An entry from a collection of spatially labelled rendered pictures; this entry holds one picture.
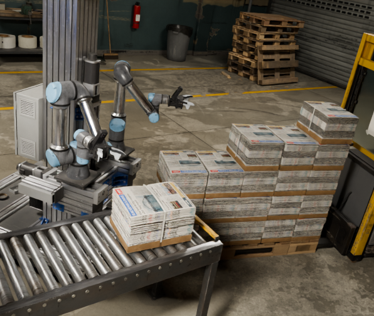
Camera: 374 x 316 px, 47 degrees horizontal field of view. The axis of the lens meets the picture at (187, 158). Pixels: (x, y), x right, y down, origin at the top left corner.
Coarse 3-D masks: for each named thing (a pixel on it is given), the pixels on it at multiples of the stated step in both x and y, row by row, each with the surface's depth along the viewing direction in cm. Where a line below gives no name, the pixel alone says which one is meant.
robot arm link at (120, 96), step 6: (114, 66) 316; (114, 78) 314; (120, 90) 317; (114, 96) 322; (120, 96) 319; (114, 102) 323; (120, 102) 321; (114, 108) 324; (120, 108) 323; (114, 114) 325; (120, 114) 325
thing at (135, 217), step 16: (112, 192) 233; (128, 192) 230; (144, 192) 234; (112, 208) 237; (128, 208) 217; (144, 208) 219; (128, 224) 216; (144, 224) 217; (128, 240) 219; (144, 240) 222
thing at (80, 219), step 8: (80, 216) 245; (88, 216) 246; (96, 216) 247; (104, 216) 249; (48, 224) 234; (56, 224) 235; (64, 224) 236; (80, 224) 242; (8, 232) 223; (16, 232) 224; (24, 232) 225; (32, 232) 226; (72, 232) 241; (8, 240) 220; (64, 240) 240; (24, 248) 228; (0, 256) 221
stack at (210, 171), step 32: (160, 160) 335; (192, 160) 327; (224, 160) 335; (192, 192) 316; (224, 192) 325; (224, 224) 339; (256, 224) 349; (288, 224) 359; (224, 256) 354; (256, 256) 365
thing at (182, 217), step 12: (156, 192) 235; (168, 192) 237; (180, 192) 238; (168, 204) 226; (180, 204) 228; (192, 204) 230; (180, 216) 226; (192, 216) 230; (168, 228) 226; (180, 228) 230; (192, 228) 234
